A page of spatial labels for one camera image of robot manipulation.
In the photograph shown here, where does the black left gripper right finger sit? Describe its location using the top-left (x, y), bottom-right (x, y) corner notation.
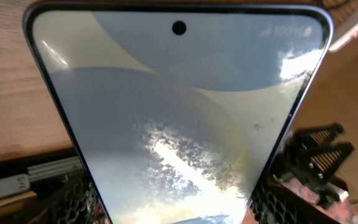
top-left (251, 181), bottom-right (339, 224)

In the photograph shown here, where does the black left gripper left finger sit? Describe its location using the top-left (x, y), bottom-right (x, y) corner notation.
top-left (26, 178), bottom-right (104, 224)

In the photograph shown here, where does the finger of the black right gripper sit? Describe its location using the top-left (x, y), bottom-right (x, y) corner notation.
top-left (300, 142), bottom-right (354, 184)
top-left (294, 123), bottom-right (344, 146)

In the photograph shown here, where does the Samsung Galaxy smartphone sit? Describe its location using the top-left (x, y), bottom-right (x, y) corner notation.
top-left (23, 1), bottom-right (334, 223)

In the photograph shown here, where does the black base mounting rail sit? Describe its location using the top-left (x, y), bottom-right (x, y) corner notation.
top-left (0, 157), bottom-right (83, 200)

